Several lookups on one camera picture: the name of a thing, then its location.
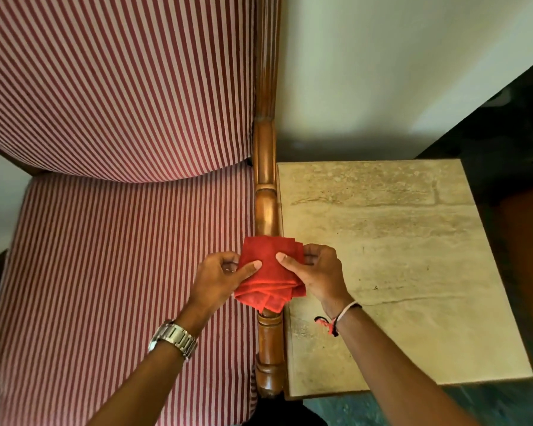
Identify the person's left hand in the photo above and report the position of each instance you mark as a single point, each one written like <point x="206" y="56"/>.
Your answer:
<point x="213" y="283"/>

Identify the person's right hand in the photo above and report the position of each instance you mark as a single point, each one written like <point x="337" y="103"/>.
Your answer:
<point x="320" y="279"/>

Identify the person's right thumb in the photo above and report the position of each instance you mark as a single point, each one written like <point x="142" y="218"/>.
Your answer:
<point x="289" y="264"/>

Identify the person's left thumb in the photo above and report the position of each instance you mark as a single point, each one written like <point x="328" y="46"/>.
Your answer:
<point x="248" y="270"/>

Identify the red cloth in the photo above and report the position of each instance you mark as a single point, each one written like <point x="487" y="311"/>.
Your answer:
<point x="266" y="270"/>

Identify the person's right forearm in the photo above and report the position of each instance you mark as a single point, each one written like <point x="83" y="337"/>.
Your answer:
<point x="395" y="377"/>

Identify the person's left forearm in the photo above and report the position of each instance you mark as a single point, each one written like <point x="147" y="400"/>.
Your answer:
<point x="160" y="372"/>

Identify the silver metal wristwatch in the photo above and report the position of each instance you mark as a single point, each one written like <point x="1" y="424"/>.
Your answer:
<point x="174" y="338"/>

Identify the beige stone side table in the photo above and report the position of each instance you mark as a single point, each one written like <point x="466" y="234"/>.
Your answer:
<point x="404" y="270"/>

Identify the red striped wooden armchair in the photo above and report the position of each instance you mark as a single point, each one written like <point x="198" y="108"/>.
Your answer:
<point x="115" y="172"/>

